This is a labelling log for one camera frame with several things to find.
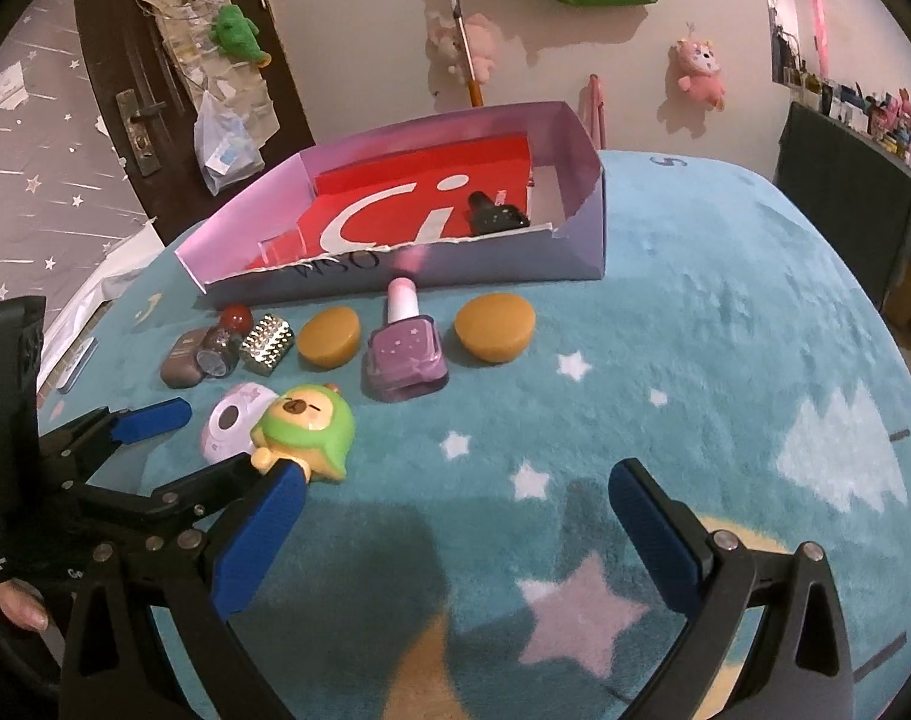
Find black hair brush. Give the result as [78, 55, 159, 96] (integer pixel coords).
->
[466, 193, 531, 235]

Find pink nail polish bottle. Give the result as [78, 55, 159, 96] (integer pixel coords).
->
[363, 277, 450, 402]

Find pink plush toy with horns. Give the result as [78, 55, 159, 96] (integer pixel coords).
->
[674, 37, 727, 112]

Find clear round lid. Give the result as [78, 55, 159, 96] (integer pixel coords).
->
[239, 313, 296, 377]

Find person's left hand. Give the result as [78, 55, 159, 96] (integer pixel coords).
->
[0, 581, 52, 632]

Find grey compact case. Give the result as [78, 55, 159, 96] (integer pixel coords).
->
[160, 328, 211, 389]

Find green plush toy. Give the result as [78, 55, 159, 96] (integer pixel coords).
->
[209, 4, 272, 65]

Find pink cardboard box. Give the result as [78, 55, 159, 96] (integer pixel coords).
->
[172, 100, 606, 310]

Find green yellow jar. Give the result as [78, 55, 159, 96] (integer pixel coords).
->
[249, 382, 356, 482]

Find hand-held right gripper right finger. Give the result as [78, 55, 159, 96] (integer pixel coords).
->
[609, 457, 855, 720]

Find red printed card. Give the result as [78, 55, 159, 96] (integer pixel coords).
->
[243, 131, 535, 271]

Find white paper sheet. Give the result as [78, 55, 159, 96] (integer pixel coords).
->
[0, 64, 31, 107]

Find metal door handle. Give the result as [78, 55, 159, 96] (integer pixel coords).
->
[116, 88, 167, 179]

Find dark brown door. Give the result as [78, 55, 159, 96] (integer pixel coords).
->
[71, 0, 317, 245]

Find mop with orange handle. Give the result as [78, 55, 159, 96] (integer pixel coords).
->
[444, 0, 485, 107]

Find glass bottle with red cap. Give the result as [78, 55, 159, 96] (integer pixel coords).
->
[199, 304, 255, 377]

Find hanging pocket organizer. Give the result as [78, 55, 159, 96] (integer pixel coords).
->
[131, 0, 276, 136]

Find table with dark cloth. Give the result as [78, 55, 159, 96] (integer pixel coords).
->
[774, 101, 911, 308]

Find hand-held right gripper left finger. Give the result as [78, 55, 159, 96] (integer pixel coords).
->
[56, 460, 311, 720]

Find white and pink plush toy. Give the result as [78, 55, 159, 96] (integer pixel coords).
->
[425, 11, 464, 76]

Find pink poles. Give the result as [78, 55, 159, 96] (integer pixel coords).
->
[586, 73, 608, 151]

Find clear plastic bag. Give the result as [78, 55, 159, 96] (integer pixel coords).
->
[193, 90, 267, 196]

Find grey star-print cloth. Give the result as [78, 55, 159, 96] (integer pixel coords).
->
[0, 0, 173, 308]

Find white round case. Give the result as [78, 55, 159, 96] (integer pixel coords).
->
[199, 382, 278, 466]

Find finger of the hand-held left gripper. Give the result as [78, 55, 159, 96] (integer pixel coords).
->
[73, 454, 276, 541]
[39, 399, 194, 470]

